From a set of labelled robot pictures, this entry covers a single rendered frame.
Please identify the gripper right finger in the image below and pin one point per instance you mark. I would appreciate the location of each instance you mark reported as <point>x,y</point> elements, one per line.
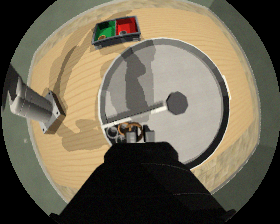
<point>148,135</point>

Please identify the grey round turntable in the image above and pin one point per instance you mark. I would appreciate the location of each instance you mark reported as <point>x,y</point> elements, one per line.
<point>187,88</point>

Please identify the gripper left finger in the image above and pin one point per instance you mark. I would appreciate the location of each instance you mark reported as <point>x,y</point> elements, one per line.
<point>132,136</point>

